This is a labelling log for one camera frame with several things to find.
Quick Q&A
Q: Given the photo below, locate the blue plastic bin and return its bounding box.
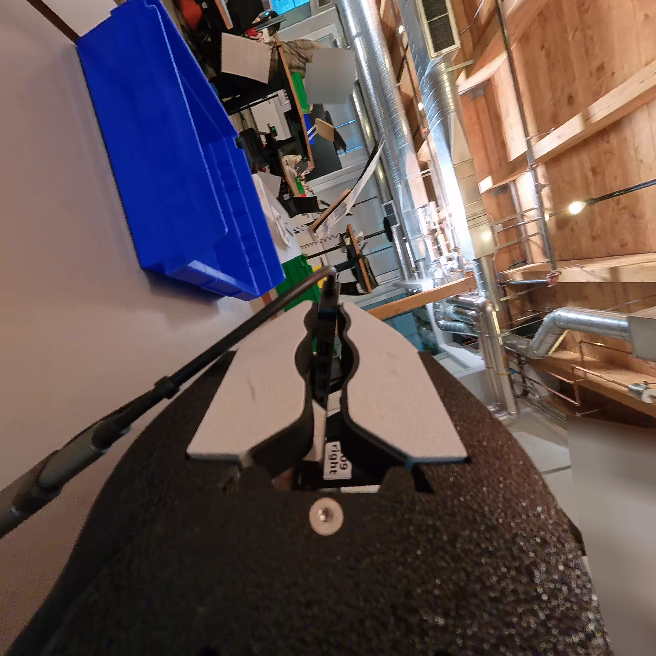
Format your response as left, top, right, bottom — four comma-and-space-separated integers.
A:
76, 0, 286, 301

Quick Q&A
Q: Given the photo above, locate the green plastic bin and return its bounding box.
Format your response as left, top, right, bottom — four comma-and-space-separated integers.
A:
278, 253, 330, 314

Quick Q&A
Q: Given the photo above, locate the small silver duct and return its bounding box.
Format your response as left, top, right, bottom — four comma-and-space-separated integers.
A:
507, 306, 656, 360

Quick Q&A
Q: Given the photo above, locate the wooden beam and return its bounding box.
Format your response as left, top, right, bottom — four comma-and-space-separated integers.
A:
366, 276, 478, 322

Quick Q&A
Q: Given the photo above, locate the air vent grille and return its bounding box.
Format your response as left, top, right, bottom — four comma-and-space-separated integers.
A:
415, 0, 462, 58

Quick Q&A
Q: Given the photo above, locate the black hub cable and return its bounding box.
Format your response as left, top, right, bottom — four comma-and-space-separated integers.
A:
0, 265, 340, 538

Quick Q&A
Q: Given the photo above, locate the silver ventilation duct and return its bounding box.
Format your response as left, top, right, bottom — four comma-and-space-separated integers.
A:
336, 0, 519, 422

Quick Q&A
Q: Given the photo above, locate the white desk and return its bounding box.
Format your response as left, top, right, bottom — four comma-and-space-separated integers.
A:
0, 0, 288, 493

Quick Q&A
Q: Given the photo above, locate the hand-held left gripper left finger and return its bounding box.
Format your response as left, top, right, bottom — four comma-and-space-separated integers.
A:
187, 299, 315, 475

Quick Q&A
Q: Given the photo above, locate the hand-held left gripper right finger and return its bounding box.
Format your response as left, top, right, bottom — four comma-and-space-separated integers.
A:
340, 303, 470, 480

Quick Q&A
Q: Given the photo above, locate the white board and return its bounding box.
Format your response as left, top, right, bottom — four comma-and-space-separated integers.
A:
220, 33, 272, 84

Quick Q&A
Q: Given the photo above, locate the grey USB hub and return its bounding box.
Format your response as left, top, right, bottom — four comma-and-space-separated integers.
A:
307, 274, 343, 411

